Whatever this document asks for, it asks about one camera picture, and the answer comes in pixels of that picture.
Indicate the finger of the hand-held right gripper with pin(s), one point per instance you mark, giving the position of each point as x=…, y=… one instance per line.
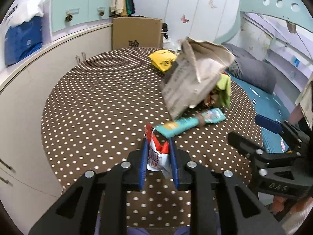
x=244, y=143
x=267, y=123

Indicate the large cardboard box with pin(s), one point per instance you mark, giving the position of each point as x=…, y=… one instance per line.
x=137, y=31

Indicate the teal quilted mattress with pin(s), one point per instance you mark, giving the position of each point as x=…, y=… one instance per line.
x=264, y=102

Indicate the teal drawer cabinet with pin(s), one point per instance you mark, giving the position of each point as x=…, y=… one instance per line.
x=80, y=7

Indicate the blue bag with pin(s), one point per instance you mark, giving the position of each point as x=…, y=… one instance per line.
x=22, y=41

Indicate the red white snack wrapper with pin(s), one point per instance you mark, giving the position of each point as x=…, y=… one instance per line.
x=156, y=156

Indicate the white plastic bag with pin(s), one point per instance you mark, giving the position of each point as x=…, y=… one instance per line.
x=171, y=45

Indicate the black clothes pile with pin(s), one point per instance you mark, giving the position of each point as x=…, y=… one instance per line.
x=165, y=29

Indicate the pink butterfly sticker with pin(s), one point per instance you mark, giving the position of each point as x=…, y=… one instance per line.
x=184, y=19

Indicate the white wardrobe doors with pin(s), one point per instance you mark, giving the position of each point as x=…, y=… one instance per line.
x=200, y=5

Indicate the light teal bunk bed frame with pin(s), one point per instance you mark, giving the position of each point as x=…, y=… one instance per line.
x=254, y=6

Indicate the lilac wall shelf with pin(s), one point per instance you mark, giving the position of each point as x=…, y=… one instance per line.
x=288, y=53

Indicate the brown polka dot tablecloth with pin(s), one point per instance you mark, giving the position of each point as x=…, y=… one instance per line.
x=97, y=102

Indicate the pink hanging garment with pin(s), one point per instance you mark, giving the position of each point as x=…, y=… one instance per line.
x=297, y=113

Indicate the yellow wrapper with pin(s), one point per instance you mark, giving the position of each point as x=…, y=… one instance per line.
x=162, y=60

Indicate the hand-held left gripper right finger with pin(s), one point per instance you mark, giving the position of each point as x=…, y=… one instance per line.
x=175, y=169

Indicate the person's right forearm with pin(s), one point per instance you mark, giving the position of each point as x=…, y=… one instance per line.
x=300, y=214

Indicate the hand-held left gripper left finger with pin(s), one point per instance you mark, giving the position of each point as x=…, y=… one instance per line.
x=143, y=166

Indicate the grey duvet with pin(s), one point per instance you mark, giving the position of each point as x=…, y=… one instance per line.
x=254, y=71

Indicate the curved beige cabinet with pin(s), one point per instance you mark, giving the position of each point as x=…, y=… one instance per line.
x=29, y=107

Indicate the cream long sleeve shirt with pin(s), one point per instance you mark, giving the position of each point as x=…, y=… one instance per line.
x=305, y=100

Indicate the brown crumpled wrapper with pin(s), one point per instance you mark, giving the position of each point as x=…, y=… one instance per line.
x=211, y=99

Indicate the beige butterfly sticker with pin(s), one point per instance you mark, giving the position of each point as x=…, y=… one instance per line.
x=212, y=4

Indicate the person's right hand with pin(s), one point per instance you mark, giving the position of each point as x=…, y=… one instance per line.
x=282, y=204

